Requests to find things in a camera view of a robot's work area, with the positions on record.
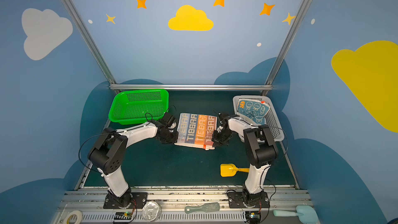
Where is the striped rabbit text towel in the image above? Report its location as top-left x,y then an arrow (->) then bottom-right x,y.
175,113 -> 217,150

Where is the green plastic basket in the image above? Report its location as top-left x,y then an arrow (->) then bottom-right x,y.
108,89 -> 169,125

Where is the grey plastic basket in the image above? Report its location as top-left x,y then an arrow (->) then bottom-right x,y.
233,95 -> 285,142

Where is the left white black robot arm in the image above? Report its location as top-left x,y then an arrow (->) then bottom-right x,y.
87,120 -> 178,201

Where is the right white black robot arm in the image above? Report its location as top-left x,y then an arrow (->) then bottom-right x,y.
212,115 -> 279,196

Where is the yellow toy shovel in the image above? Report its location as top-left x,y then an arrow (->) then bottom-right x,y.
220,163 -> 250,177

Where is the teal owl pattern towel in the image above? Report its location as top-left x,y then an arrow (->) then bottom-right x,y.
237,99 -> 270,125

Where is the grey green brush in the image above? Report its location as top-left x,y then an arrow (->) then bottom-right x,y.
184,202 -> 220,214

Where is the clear round lid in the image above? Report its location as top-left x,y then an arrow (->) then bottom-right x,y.
142,201 -> 162,222

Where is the right small circuit board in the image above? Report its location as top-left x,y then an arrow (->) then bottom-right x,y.
245,212 -> 261,224

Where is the small circuit board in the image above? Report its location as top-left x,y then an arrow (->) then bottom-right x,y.
112,212 -> 133,224
245,212 -> 261,224

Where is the left small circuit board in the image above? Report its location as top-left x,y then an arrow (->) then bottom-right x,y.
112,212 -> 133,224

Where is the mint green spatula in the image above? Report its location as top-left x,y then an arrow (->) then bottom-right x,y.
273,205 -> 319,224

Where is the white tape roll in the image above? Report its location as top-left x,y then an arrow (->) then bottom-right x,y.
64,211 -> 83,224

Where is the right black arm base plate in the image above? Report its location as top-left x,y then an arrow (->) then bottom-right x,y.
226,190 -> 270,208

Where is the aluminium rear frame bar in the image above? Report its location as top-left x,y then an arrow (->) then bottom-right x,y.
109,84 -> 273,91

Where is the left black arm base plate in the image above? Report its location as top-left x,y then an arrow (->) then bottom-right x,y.
103,191 -> 148,209

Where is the aluminium front rail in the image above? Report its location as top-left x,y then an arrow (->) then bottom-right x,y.
51,185 -> 313,224

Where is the aluminium right frame post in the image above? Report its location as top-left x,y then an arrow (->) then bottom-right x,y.
264,0 -> 313,91

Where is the aluminium frame post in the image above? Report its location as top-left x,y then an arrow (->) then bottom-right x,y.
264,0 -> 313,91
61,0 -> 117,84

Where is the aluminium left frame post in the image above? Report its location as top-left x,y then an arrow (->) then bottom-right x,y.
61,0 -> 117,84

